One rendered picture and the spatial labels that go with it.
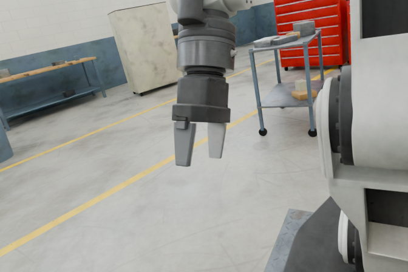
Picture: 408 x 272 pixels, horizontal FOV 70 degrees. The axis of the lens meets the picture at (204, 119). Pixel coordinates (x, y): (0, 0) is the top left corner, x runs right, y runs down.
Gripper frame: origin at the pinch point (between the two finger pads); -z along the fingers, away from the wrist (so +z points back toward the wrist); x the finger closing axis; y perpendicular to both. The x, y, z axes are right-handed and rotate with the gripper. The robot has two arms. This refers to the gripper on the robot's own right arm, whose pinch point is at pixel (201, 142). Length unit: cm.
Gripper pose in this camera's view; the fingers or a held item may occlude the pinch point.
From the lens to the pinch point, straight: 44.8
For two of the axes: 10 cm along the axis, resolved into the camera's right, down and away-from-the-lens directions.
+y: 8.9, 0.5, -4.6
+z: 0.5, -10.0, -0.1
